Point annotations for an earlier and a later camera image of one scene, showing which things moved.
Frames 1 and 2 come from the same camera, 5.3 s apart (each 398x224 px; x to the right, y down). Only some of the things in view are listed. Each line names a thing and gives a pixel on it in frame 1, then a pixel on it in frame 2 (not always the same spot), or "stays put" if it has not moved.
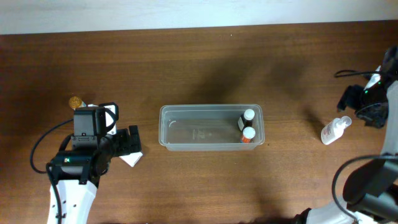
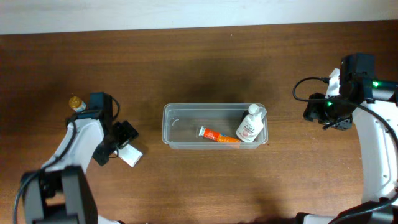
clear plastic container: [211, 127] stays put
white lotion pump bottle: [334, 130] to [252, 125]
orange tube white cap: [248, 134] to [217, 135]
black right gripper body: [370, 104] to [332, 114]
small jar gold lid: [75, 102] stays put
